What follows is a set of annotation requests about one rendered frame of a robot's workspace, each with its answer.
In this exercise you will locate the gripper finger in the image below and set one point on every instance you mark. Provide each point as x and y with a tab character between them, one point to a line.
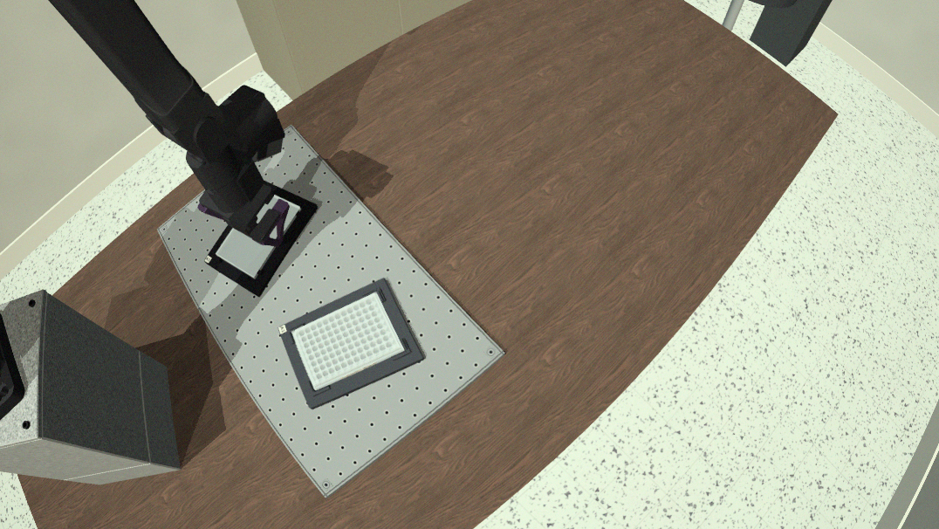
281	207
209	212

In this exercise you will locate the white multi-well plate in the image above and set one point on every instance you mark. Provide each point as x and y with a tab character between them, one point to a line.
334	324

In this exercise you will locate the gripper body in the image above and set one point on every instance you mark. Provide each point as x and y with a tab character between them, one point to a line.
230	203

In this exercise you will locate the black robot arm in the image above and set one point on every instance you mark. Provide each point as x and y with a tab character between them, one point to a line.
241	129

